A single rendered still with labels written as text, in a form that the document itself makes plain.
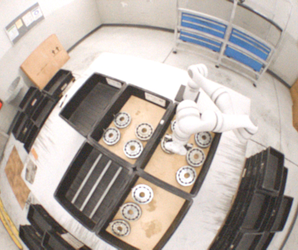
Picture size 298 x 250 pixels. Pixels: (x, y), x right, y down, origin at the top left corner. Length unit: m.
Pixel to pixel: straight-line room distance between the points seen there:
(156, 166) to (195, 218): 0.42
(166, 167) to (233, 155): 0.50
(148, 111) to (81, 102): 0.49
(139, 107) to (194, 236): 0.88
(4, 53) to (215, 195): 3.57
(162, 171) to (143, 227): 0.32
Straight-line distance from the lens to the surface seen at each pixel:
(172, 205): 0.72
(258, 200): 1.57
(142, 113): 0.82
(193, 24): 2.36
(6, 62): 3.18
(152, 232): 0.75
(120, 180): 0.73
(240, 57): 2.50
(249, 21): 3.15
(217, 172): 0.92
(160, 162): 0.72
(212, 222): 0.95
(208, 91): 0.71
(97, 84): 1.07
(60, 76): 2.10
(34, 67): 3.18
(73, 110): 1.00
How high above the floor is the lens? 1.54
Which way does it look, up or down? 64 degrees down
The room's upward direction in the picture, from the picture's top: 8 degrees counter-clockwise
